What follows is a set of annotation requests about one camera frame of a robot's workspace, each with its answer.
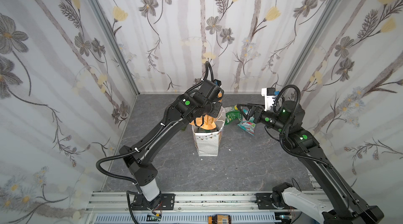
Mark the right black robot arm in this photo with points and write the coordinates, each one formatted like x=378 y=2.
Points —
x=285 y=115

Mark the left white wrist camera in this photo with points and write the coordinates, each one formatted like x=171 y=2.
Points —
x=217 y=82

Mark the teal mint candy packet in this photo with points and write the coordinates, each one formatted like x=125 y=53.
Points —
x=249 y=126

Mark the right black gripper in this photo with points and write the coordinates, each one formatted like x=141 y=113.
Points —
x=254 y=114

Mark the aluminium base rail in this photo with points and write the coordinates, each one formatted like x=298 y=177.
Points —
x=213 y=202

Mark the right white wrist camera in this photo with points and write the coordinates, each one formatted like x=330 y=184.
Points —
x=270 y=94

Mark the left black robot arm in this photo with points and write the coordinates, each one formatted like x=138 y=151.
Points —
x=200 y=100

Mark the yellow black connector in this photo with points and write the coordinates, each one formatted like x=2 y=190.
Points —
x=220 y=219

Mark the orange paper snack packet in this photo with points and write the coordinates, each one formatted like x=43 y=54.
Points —
x=205 y=122

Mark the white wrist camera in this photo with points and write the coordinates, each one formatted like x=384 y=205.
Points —
x=270 y=94
x=217 y=82

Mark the green snack packet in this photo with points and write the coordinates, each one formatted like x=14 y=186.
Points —
x=232 y=115

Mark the white paper bag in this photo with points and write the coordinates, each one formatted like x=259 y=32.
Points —
x=207 y=143

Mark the white slotted cable duct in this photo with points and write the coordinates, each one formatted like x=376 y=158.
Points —
x=185 y=218

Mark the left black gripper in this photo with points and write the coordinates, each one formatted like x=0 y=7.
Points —
x=212 y=109

